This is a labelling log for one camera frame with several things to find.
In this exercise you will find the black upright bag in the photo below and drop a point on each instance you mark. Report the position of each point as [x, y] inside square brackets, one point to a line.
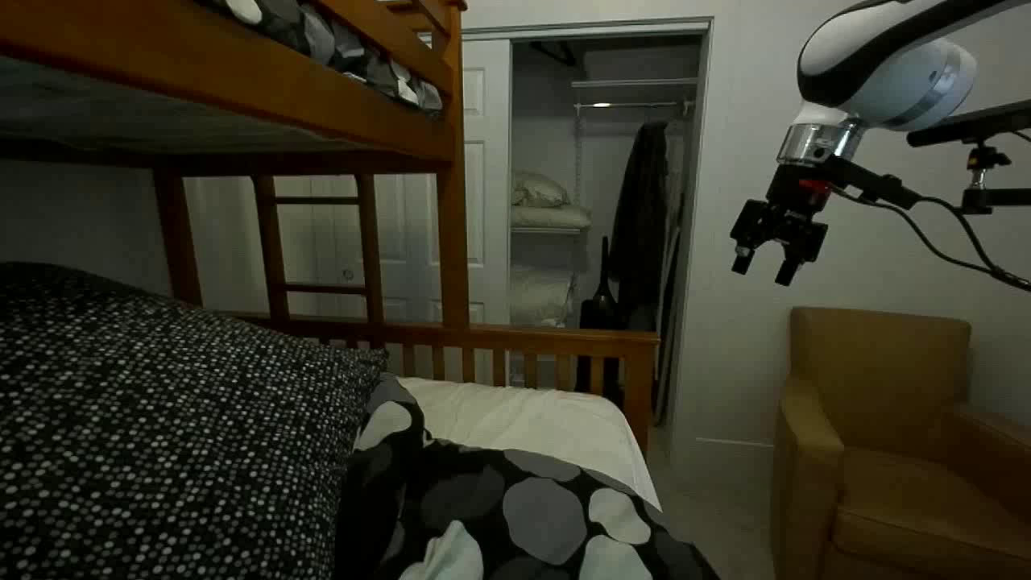
[601, 308]

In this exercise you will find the white bedding stack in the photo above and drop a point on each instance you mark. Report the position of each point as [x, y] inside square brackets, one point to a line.
[544, 296]

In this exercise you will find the dark hanging garment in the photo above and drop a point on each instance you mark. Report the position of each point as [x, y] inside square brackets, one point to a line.
[639, 214]

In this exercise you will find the tan armchair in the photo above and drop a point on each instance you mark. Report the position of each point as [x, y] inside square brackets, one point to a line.
[882, 374]

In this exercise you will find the black stereo camera bar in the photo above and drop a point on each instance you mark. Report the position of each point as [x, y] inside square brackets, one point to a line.
[967, 126]

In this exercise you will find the white closet door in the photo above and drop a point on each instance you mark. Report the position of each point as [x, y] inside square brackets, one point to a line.
[487, 164]

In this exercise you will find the black duvet with grey spots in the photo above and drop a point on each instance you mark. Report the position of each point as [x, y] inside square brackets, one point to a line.
[537, 517]

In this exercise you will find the wooden bunk bed frame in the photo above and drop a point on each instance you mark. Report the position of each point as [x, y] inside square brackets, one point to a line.
[162, 51]

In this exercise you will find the spotted duvet of upper bunk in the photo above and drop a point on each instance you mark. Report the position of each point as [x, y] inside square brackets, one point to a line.
[324, 37]

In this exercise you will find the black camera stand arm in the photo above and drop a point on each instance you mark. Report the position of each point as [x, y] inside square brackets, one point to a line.
[987, 197]

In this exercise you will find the white pillow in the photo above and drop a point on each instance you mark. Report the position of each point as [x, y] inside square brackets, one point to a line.
[537, 193]

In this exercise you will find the white folded bedding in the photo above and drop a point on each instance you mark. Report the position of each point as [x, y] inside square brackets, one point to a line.
[550, 222]

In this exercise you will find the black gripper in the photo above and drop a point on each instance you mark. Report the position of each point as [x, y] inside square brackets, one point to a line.
[782, 226]

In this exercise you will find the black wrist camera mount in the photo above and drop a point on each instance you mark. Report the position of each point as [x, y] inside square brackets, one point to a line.
[799, 181]

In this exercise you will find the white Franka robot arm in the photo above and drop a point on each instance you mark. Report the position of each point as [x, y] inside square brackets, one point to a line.
[889, 76]

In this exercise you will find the white closet shelf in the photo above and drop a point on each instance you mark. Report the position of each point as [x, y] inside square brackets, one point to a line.
[632, 85]

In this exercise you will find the black white-speckled pillow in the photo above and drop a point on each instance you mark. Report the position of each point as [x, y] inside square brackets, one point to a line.
[162, 429]

